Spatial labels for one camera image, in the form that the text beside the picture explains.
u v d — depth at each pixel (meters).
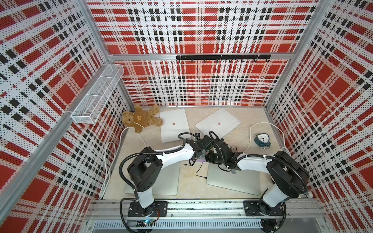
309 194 0.80
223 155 0.70
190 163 0.71
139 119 1.04
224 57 0.89
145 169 0.46
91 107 0.95
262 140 0.96
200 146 0.66
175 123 1.11
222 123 1.12
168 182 0.86
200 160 0.80
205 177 0.84
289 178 0.45
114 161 0.94
